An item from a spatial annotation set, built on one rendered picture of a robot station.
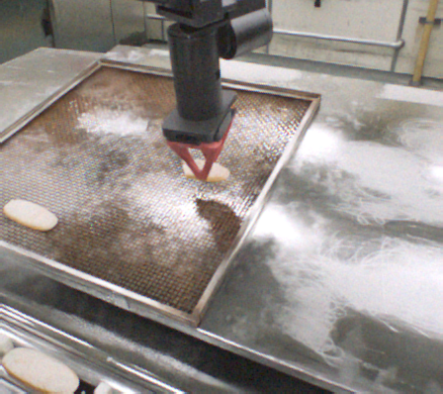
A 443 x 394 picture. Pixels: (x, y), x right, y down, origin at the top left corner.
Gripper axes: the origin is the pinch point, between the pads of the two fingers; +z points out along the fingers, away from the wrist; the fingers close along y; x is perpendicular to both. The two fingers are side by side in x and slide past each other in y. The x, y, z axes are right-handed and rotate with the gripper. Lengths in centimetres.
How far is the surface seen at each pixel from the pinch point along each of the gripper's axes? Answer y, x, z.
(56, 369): -29.0, 7.2, 6.8
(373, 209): 2.8, -22.7, 5.4
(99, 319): -19.5, 8.9, 12.4
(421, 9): 328, -48, 94
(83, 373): -28.1, 4.8, 8.0
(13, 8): 194, 213, 60
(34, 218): -11.8, 21.9, 4.6
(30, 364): -29.5, 10.2, 6.6
